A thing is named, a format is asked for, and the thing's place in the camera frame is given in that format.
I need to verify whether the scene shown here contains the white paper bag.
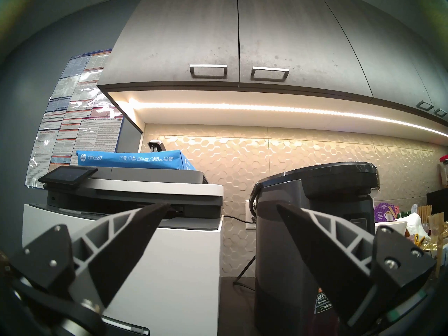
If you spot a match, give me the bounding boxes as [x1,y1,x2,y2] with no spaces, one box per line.
[406,213,430,236]

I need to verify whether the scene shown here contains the white wall outlet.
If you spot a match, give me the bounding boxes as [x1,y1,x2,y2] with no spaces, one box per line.
[245,200,258,231]

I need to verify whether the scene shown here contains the clear bag yellow snacks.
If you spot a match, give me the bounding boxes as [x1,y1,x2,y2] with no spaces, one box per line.
[422,230,448,252]

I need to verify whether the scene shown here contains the purple coffee box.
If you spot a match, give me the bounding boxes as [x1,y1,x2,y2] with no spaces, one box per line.
[374,203,399,223]

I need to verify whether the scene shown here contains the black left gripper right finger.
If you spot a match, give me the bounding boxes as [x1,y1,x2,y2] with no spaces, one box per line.
[276,203,436,327]

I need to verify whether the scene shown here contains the blue printer paper ream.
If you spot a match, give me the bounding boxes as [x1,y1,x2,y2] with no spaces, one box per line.
[76,150,196,171]

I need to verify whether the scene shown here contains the grey upper wall cabinet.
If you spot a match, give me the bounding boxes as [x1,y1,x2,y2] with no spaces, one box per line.
[96,0,448,127]

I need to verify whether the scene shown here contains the white grey office printer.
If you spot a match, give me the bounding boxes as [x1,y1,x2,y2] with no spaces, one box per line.
[23,166,224,336]

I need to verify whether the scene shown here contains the black microwave oven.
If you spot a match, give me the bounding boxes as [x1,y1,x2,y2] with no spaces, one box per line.
[426,189,448,213]

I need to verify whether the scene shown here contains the white round bowl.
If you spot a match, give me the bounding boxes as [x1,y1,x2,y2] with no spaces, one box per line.
[375,220,408,234]

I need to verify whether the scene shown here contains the laminated labor law poster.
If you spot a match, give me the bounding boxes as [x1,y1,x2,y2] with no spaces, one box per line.
[24,49,123,189]

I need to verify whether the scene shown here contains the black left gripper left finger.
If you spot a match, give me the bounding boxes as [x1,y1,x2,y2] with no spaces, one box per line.
[9,203,171,309]

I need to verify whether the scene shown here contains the black electric water dispenser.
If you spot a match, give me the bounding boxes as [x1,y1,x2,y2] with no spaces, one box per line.
[249,162,380,336]

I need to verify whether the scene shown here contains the black dispenser power cord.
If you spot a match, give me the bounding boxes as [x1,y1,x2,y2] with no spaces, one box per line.
[233,253,258,291]

